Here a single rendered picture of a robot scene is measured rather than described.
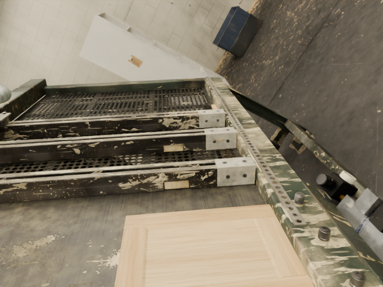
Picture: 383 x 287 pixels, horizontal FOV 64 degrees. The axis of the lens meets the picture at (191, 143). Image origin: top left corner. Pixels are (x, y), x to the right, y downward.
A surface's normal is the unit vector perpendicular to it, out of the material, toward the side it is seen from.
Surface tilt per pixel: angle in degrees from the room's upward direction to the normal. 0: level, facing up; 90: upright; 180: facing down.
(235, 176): 90
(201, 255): 60
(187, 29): 90
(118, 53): 90
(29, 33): 90
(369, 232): 0
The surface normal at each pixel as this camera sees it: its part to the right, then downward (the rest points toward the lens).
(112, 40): 0.07, 0.43
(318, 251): -0.03, -0.91
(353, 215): -0.87, -0.40
